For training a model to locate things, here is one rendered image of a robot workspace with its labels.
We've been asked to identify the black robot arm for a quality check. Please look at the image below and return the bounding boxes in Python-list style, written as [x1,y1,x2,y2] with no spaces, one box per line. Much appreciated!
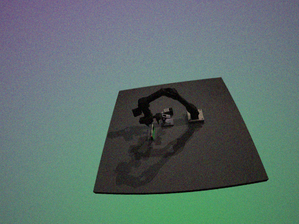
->
[132,88,199,125]

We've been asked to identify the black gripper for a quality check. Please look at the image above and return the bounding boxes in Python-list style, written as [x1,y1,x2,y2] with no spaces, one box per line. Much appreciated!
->
[139,112,161,125]

